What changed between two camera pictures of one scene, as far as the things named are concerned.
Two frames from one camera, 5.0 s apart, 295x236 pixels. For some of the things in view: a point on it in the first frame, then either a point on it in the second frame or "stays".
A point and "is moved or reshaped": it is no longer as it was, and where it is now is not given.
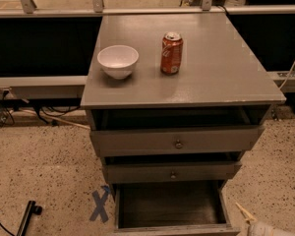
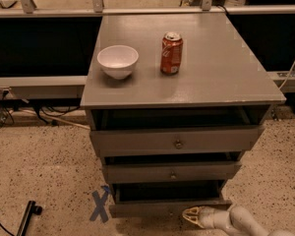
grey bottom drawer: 171,208 is moved or reshaped
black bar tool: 32,208 stays
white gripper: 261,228 to 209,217
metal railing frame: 74,87 stays
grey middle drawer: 170,172 stays
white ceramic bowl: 117,61 stays
